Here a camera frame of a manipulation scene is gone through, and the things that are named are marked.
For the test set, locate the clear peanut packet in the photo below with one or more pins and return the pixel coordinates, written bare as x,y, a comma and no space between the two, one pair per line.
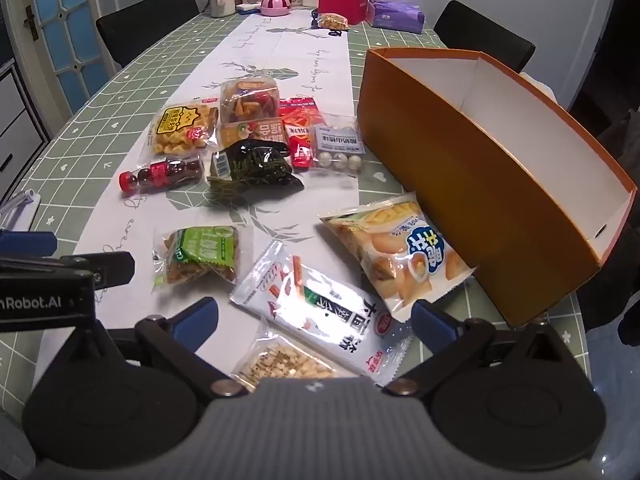
280,362

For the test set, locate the grey drawer cabinet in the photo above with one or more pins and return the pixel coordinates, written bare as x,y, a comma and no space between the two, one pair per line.
12,125

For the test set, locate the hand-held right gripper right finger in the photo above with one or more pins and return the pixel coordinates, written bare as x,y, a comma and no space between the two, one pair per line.
434,323

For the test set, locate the green checked tablecloth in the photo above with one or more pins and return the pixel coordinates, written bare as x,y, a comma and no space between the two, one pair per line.
75,125

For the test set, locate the pink box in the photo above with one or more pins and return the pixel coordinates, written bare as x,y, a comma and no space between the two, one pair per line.
342,4

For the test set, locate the clear packet of white balls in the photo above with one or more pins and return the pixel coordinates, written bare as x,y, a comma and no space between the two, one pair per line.
337,146

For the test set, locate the black chair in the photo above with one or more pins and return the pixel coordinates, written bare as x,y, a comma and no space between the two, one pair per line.
150,20
480,30

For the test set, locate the long white snack packet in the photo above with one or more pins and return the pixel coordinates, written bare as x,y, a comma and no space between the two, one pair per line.
320,310

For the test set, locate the small blue white box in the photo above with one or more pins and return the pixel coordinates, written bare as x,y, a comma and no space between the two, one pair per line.
247,9

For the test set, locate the purple tissue pack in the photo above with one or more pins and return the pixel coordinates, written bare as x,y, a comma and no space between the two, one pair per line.
395,15

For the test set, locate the yellow star snack packet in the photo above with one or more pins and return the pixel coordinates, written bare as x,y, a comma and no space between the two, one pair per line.
182,127

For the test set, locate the white printed table runner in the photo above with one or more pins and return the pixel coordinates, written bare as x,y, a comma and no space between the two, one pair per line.
280,50

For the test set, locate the orange cardboard box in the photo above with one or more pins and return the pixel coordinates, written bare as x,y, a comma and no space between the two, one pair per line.
450,170

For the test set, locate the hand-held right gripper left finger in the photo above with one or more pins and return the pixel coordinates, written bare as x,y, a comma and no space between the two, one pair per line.
195,317

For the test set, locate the orange biscuit packet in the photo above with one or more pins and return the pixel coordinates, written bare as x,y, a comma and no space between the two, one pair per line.
260,134

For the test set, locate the egg print snack packet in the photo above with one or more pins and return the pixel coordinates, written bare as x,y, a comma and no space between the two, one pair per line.
395,255

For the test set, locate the door with blue glass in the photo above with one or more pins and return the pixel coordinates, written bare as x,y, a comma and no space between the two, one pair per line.
65,35

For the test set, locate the pink round gadget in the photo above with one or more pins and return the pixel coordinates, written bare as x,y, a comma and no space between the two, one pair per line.
275,5

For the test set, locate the black scissors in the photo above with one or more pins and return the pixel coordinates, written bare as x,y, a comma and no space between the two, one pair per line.
336,33

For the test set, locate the clear bag of nuts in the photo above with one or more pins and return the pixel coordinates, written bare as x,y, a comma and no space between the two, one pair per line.
332,21

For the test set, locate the clear mixed cracker packet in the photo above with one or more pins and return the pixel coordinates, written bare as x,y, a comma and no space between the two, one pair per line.
247,100

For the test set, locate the black green snack packet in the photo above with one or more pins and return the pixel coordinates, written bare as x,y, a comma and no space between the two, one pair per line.
255,165

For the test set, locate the green label snack packet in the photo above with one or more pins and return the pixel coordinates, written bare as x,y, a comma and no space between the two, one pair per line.
200,252

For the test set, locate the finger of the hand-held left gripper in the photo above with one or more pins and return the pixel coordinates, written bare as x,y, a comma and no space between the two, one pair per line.
107,266
27,244

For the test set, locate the bottle shaped dark candy packet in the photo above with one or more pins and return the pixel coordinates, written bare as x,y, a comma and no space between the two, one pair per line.
165,172

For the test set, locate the red snack packet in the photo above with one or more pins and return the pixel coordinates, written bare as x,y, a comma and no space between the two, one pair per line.
300,125

